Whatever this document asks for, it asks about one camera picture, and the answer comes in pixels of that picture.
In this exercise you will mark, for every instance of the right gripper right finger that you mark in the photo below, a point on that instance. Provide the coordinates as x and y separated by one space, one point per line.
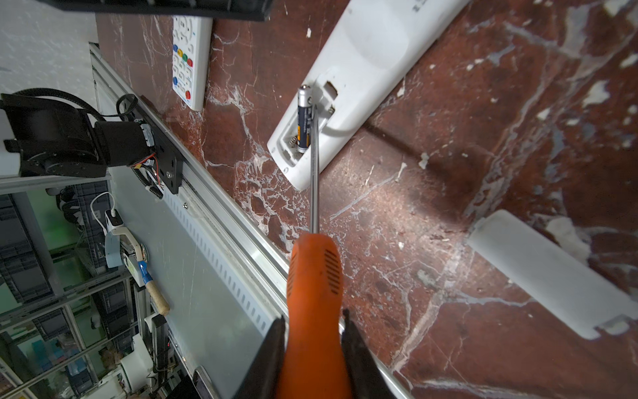
365 377

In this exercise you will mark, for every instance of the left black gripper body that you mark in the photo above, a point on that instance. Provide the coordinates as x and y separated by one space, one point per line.
243 10

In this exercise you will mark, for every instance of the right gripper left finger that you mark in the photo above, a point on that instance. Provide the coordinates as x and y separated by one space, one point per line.
261 379

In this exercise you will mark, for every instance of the orange handled screwdriver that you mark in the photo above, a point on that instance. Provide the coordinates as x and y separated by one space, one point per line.
314 365

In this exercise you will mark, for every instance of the white remote control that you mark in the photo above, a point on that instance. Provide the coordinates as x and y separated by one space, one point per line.
370 50

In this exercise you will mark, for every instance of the white battery cover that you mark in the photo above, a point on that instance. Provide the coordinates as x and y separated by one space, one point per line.
572 292

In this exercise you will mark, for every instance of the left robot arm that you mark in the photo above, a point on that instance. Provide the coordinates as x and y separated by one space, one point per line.
56 133

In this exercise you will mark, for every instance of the white remote with coloured buttons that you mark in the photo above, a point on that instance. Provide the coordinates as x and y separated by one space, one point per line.
190 59

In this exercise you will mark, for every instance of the wooden handled tool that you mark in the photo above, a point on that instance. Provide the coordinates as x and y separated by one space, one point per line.
139 270

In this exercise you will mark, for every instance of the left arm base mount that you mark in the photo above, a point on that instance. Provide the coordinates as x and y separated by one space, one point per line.
130 138

